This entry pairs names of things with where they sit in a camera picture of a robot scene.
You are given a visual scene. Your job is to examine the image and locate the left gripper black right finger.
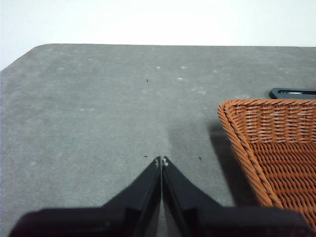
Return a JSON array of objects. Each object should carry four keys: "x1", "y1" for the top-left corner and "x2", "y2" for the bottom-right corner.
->
[{"x1": 162, "y1": 156, "x2": 316, "y2": 237}]

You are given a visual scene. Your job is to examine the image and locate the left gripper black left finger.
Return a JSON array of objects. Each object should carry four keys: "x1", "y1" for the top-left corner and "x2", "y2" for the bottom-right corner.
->
[{"x1": 8, "y1": 156, "x2": 162, "y2": 237}]

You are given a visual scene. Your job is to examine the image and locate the brown wicker basket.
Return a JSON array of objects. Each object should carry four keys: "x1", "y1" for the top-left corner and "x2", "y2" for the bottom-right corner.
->
[{"x1": 217, "y1": 98, "x2": 316, "y2": 223}]

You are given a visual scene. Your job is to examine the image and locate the dark green flat board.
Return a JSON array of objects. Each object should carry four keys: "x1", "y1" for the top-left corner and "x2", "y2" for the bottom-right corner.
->
[{"x1": 269, "y1": 87, "x2": 316, "y2": 100}]

